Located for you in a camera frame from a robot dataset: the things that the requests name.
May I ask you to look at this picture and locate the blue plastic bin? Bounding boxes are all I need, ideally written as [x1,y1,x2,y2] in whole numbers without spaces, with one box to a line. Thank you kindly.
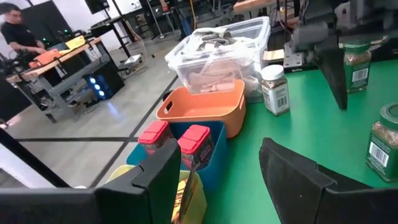
[126,120,228,191]

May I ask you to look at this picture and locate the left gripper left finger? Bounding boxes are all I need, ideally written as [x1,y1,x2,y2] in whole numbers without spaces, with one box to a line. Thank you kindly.
[0,139,182,224]

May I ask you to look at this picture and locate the black metal stand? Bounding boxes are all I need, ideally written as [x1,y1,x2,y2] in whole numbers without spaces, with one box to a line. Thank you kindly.
[90,0,147,68]

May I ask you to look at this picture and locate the taco seasoning mix pouch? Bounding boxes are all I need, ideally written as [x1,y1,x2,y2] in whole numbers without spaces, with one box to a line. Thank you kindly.
[170,169,200,224]

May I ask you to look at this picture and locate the orange object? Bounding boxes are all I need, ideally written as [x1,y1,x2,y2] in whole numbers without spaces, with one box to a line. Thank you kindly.
[28,49,62,68]

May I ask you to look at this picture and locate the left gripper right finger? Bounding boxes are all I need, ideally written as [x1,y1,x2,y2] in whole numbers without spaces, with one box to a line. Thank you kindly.
[259,137,398,224]

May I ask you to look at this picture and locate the orange plastic bin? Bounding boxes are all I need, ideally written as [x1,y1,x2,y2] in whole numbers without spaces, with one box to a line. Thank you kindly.
[155,78,248,139]

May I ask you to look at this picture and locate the wooden top desk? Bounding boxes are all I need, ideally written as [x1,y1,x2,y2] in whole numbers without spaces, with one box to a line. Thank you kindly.
[5,37,105,124]

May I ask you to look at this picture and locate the grey cloth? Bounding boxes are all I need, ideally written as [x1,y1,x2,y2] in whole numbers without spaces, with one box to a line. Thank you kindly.
[192,27,247,54]

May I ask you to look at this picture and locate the yellow plastic bin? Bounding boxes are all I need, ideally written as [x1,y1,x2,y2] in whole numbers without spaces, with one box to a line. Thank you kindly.
[105,164,208,224]

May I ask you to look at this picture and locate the beige cloth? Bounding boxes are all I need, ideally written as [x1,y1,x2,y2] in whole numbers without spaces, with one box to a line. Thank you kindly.
[186,60,247,95]

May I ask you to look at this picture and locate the wooden workbench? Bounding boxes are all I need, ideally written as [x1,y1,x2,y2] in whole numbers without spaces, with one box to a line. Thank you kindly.
[233,0,277,14]

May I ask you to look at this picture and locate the clear plastic storage bin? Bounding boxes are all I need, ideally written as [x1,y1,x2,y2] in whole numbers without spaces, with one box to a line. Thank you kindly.
[164,16,272,104]

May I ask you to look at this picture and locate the black monitor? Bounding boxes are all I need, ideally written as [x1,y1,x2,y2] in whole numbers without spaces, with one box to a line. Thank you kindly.
[83,0,110,15]

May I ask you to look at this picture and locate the white flat plate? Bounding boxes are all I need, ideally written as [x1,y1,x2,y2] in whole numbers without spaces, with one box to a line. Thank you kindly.
[124,54,144,67]

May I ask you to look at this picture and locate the black computer blue lights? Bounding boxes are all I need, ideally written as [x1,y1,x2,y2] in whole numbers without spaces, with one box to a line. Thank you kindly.
[82,60,126,101]

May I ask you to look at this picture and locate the smoked paprika tin red lid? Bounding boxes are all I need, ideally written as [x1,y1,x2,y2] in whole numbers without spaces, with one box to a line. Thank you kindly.
[137,120,174,156]
[177,124,215,171]

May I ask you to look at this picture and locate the yellow object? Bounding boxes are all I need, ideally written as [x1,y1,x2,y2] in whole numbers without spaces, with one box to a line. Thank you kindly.
[64,35,86,50]

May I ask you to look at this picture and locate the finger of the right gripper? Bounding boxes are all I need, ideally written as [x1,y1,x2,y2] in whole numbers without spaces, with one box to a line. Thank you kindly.
[316,34,348,110]

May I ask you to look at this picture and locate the person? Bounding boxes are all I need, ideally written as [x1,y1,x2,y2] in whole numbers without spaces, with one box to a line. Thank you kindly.
[0,2,47,63]

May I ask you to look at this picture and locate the green label spice jar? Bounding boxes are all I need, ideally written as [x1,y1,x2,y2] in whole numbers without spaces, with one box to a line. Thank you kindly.
[341,42,373,94]
[365,103,398,183]

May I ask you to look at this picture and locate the white cap seasoning jar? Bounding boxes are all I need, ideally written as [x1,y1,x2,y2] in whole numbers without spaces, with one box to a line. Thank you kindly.
[260,64,291,117]

